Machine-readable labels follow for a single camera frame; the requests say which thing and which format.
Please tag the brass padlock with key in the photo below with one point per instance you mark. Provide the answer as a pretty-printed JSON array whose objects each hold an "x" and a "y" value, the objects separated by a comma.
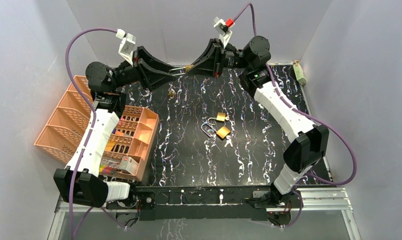
[
  {"x": 177, "y": 71},
  {"x": 171, "y": 94}
]

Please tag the small brass padlock closed shackle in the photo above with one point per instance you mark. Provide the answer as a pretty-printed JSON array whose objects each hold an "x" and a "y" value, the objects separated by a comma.
[{"x": 221, "y": 117}]

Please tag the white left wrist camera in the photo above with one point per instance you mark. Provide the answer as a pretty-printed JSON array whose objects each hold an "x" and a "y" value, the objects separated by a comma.
[{"x": 126, "y": 46}]

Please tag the silver keys on table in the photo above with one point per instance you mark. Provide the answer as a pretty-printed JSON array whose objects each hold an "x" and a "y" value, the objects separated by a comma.
[{"x": 228, "y": 143}]

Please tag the white red small box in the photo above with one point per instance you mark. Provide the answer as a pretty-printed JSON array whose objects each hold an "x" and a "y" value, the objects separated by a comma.
[{"x": 128, "y": 165}]

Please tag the orange plastic desk organizer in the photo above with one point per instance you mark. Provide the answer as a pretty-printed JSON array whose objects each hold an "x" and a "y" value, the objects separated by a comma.
[{"x": 132, "y": 137}]

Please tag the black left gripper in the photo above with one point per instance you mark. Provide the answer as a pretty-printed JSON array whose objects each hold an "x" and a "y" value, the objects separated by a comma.
[{"x": 137, "y": 67}]

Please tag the colourful marker set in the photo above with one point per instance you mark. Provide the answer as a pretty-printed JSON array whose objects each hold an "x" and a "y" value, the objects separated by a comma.
[{"x": 108, "y": 167}]

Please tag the aluminium frame profile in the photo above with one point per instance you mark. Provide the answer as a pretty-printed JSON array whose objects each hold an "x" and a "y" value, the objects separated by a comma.
[{"x": 313, "y": 214}]

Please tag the green white box in corner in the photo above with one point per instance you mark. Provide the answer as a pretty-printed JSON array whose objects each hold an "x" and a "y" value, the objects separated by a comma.
[{"x": 299, "y": 73}]

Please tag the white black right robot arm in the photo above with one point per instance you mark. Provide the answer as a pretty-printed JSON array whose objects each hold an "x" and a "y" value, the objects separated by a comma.
[{"x": 308, "y": 140}]

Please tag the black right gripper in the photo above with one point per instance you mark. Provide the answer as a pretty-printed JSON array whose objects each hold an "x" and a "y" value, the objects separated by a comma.
[{"x": 205, "y": 66}]

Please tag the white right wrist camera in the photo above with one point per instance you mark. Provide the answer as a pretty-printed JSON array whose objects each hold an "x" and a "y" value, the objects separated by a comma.
[{"x": 223, "y": 27}]

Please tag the large brass padlock open shackle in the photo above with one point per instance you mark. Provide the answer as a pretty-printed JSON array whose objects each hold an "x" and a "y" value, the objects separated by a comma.
[{"x": 222, "y": 133}]

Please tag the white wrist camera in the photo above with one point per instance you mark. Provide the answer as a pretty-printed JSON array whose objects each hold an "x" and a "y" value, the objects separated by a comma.
[
  {"x": 126, "y": 46},
  {"x": 223, "y": 27}
]

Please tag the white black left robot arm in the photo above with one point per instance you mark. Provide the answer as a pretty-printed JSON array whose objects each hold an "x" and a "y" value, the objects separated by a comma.
[{"x": 78, "y": 182}]

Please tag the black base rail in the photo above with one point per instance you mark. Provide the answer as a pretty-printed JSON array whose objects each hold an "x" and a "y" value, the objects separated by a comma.
[{"x": 255, "y": 202}]

